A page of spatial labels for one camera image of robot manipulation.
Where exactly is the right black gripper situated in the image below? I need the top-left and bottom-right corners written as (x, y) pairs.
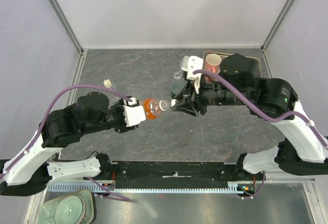
top-left (172, 73), bottom-right (252, 117)

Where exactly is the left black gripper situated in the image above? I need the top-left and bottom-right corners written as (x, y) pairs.
top-left (83, 96), bottom-right (141, 135)

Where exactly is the clear bottle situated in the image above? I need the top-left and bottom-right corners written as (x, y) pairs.
top-left (108, 87), bottom-right (123, 102)

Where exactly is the orange drink bottle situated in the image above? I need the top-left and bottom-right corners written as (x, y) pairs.
top-left (142, 98), bottom-right (171, 120)

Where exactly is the cream bottle cap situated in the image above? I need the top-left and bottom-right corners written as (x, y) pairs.
top-left (103, 79), bottom-right (112, 88)

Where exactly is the white bottle cap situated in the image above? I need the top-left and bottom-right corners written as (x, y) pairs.
top-left (171, 99), bottom-right (177, 107)

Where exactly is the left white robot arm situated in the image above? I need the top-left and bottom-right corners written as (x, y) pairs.
top-left (1, 92), bottom-right (139, 196)

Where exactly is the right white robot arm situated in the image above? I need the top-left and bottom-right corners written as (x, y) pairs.
top-left (171, 52), bottom-right (327, 181)

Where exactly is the green label water bottle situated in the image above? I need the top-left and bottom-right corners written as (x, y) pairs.
top-left (170, 71), bottom-right (186, 98)

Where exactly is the pink mug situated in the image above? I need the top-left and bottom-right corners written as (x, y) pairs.
top-left (204, 53), bottom-right (222, 74)

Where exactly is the metal tray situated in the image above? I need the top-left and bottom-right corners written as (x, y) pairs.
top-left (202, 51), bottom-right (261, 63)

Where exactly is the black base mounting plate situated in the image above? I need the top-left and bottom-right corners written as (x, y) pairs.
top-left (83, 160), bottom-right (259, 182)

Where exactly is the green ceramic plate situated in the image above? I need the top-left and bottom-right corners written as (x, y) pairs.
top-left (37, 190), bottom-right (96, 223)

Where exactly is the green ceramic bowl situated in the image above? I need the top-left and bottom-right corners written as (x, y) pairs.
top-left (54, 195), bottom-right (86, 224)

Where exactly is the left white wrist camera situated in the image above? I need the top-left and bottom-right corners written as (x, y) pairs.
top-left (123, 97), bottom-right (147, 127)

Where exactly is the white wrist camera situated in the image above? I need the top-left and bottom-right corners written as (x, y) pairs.
top-left (123, 97), bottom-right (147, 127)
top-left (180, 56), bottom-right (204, 94)

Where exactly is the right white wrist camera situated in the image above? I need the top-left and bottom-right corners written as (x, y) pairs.
top-left (180, 56), bottom-right (204, 94)

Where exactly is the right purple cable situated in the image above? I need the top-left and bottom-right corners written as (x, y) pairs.
top-left (193, 69), bottom-right (328, 148)

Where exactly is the purple cable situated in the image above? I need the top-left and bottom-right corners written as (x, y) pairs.
top-left (0, 84), bottom-right (135, 203)
top-left (193, 69), bottom-right (328, 148)

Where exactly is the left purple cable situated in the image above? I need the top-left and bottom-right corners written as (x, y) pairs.
top-left (0, 84), bottom-right (135, 203)

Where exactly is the slotted cable duct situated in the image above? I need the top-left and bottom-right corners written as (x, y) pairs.
top-left (47, 181), bottom-right (255, 194)

